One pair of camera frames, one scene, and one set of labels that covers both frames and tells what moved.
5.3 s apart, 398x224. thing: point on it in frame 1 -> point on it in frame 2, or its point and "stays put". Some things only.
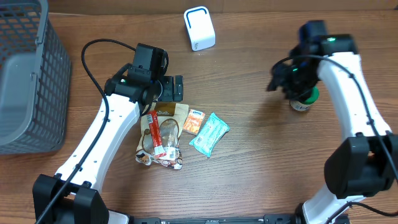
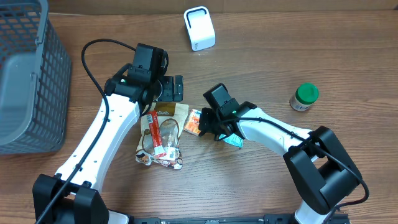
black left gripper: x=177 y=88 stays put
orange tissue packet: x=193 y=121 stays put
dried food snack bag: x=160 y=132 stays put
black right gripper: x=278 y=83 -> x=208 y=125
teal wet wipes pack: x=211 y=135 -> x=234 y=140
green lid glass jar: x=302 y=106 stays put
